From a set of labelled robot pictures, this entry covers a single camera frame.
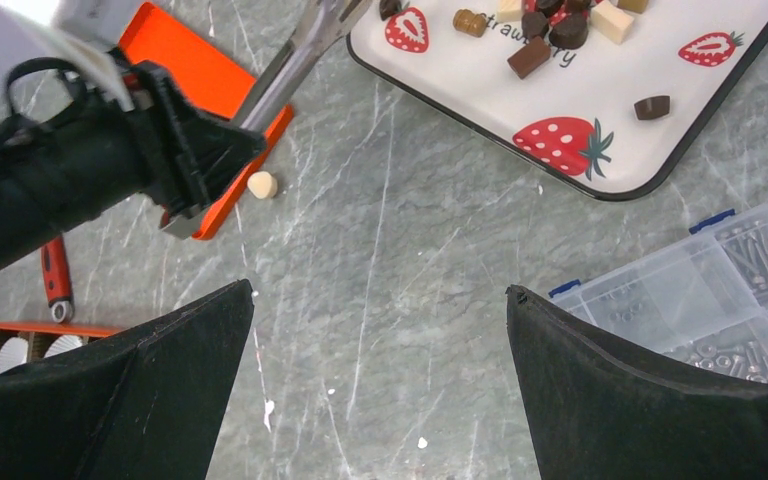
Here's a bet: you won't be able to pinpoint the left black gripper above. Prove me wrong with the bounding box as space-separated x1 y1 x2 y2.
0 57 266 270

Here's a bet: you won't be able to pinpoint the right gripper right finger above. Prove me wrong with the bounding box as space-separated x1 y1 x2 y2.
506 285 768 479

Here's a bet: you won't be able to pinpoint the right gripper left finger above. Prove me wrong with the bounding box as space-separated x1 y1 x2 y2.
0 280 254 479

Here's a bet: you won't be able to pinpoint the cream white chocolate piece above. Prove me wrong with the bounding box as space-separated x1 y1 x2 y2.
247 171 279 200

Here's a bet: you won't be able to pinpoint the metal tongs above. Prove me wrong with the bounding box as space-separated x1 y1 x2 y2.
231 0 372 134

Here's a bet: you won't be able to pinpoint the orange chocolate box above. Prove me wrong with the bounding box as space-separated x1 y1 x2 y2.
0 322 121 375

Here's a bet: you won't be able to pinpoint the dark chocolate piece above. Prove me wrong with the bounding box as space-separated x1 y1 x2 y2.
634 95 671 121

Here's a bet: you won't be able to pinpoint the brown block chocolate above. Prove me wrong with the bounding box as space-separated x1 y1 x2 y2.
507 37 551 79

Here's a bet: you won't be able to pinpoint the dark round chocolate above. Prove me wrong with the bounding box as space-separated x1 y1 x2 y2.
548 14 589 50

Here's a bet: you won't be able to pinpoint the white cube chocolate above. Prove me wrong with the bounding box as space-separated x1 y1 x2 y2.
590 1 634 45

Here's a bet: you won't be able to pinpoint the caramel barrel chocolate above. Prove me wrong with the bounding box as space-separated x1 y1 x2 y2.
452 9 488 38

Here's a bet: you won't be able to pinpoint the white paper cup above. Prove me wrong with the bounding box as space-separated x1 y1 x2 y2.
0 336 30 375
43 335 86 358

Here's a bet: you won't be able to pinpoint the orange box lid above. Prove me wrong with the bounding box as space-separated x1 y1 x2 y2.
118 1 294 241

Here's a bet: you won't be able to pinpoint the clear plastic screw box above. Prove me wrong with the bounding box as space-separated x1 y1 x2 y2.
549 203 768 383

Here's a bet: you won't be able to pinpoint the white strawberry tray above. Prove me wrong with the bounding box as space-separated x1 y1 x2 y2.
347 1 768 201

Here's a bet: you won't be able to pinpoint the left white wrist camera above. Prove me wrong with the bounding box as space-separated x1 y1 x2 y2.
0 0 142 112

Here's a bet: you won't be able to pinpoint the red handled adjustable wrench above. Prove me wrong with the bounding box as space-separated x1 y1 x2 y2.
40 236 75 323

